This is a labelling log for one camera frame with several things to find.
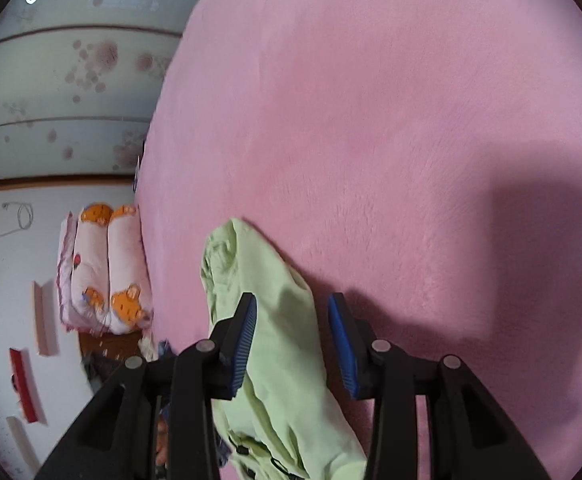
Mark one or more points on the pale pink wall shelf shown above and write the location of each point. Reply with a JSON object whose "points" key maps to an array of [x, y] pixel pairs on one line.
{"points": [[45, 317]]}

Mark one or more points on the green and black hooded jacket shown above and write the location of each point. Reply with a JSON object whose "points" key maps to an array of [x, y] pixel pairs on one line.
{"points": [[281, 320]]}

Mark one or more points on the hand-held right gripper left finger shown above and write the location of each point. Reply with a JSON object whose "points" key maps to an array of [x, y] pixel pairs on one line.
{"points": [[244, 342]]}

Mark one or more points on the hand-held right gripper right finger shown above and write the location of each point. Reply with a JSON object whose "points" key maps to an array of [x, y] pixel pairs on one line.
{"points": [[343, 347]]}

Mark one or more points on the red wall shelf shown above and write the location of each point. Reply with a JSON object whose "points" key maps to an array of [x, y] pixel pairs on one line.
{"points": [[25, 385]]}

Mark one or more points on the folded bear print quilt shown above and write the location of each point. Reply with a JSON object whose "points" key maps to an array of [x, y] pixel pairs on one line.
{"points": [[103, 270]]}

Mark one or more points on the pink fleece bed blanket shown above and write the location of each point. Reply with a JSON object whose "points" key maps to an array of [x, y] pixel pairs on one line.
{"points": [[371, 135]]}

